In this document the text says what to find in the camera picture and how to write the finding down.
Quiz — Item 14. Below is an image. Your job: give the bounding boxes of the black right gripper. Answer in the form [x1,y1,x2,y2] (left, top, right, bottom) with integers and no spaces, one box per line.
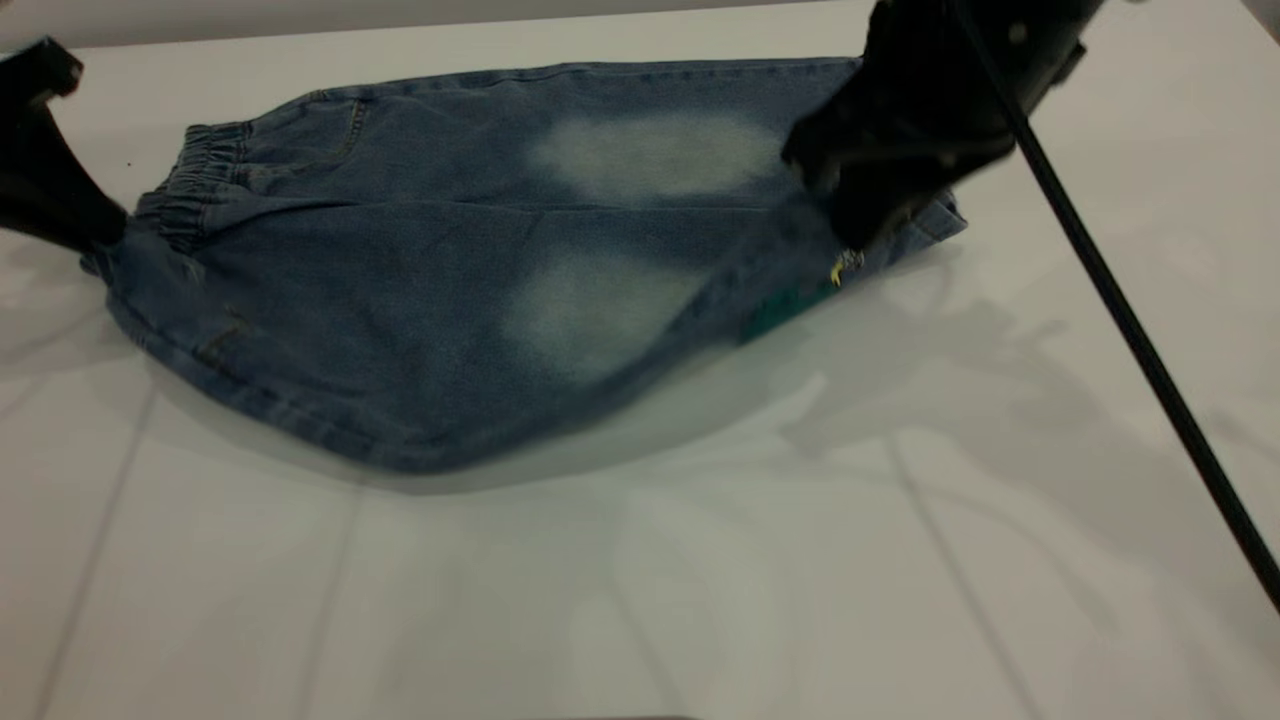
[780,0,1106,253]

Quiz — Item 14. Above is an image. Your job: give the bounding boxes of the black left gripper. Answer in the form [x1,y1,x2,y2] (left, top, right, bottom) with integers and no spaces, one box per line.
[0,38,131,253]

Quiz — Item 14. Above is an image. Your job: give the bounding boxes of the blue denim pants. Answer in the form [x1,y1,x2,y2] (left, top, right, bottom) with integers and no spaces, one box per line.
[80,58,969,473]

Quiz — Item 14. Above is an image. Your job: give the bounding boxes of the black braided cable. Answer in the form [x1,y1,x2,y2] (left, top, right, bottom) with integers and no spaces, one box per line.
[948,0,1280,613]

